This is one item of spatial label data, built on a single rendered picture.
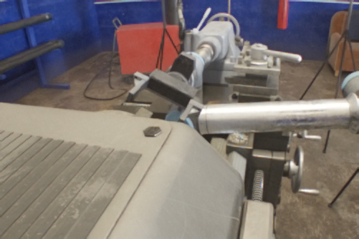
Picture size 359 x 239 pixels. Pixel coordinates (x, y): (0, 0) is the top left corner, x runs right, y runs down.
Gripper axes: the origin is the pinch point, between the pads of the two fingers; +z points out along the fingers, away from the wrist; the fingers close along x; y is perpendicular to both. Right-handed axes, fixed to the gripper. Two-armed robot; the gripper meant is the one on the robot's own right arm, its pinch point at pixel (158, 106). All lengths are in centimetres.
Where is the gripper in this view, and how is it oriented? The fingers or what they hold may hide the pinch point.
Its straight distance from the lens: 66.8
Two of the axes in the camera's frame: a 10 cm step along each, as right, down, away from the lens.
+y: -3.6, 7.5, 5.6
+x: -8.9, -4.6, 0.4
